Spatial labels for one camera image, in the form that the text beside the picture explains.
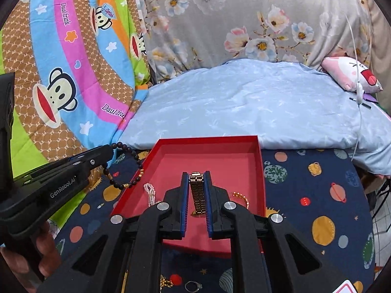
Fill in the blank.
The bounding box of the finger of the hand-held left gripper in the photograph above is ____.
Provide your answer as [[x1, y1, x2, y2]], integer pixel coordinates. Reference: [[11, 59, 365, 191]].
[[73, 154, 114, 181], [40, 144, 117, 171]]

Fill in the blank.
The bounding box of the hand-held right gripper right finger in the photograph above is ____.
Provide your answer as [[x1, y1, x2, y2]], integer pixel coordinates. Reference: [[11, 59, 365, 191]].
[[205, 169, 349, 293]]

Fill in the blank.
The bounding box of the gold chain bangle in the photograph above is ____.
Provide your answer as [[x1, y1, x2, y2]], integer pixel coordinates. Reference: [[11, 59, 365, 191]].
[[231, 191, 250, 210]]

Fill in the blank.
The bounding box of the cartoon monkey blanket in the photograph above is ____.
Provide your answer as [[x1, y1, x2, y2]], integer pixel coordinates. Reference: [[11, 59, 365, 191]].
[[0, 0, 152, 229]]

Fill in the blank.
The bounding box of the white cable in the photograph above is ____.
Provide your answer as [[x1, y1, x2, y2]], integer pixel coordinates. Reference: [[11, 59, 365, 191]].
[[345, 15, 368, 163]]

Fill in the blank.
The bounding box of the white pearl bracelet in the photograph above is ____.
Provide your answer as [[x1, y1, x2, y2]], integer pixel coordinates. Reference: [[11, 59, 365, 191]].
[[143, 182, 162, 207]]

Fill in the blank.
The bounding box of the light blue pillow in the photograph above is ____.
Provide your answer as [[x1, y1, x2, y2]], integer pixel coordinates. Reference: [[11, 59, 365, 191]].
[[124, 59, 391, 177]]

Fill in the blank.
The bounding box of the gold wrist watch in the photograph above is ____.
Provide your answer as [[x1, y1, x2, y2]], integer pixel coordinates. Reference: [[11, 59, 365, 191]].
[[187, 172, 209, 216]]

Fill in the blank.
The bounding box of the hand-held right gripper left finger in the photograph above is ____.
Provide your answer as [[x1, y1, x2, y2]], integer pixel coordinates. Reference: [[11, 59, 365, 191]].
[[37, 171, 189, 293]]

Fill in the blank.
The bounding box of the white card with red border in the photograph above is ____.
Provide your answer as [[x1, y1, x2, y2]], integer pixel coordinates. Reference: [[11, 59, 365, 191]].
[[331, 279, 355, 293]]

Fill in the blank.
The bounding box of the pink plush pillow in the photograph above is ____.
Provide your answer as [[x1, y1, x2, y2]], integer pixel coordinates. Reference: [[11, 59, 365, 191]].
[[321, 55, 383, 94]]

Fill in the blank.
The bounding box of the black thin strap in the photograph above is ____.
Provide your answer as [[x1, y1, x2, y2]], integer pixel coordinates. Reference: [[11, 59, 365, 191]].
[[349, 95, 372, 109]]

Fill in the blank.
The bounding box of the grey floral bed sheet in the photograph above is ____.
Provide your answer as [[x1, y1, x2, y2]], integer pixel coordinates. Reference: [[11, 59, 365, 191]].
[[131, 0, 378, 84]]

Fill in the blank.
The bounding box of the black bead bracelet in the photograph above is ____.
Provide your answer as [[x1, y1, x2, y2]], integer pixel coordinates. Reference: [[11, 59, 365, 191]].
[[102, 141, 145, 190]]

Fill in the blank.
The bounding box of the navy planet print sheet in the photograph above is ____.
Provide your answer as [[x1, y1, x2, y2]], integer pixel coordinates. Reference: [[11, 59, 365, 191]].
[[50, 146, 377, 293]]

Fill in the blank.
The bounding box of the person's left hand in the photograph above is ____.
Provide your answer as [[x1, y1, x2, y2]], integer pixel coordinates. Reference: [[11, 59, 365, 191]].
[[0, 221, 62, 281]]

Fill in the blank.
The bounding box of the red cardboard box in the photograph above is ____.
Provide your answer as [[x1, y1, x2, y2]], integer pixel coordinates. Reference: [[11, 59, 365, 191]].
[[110, 135, 266, 258]]

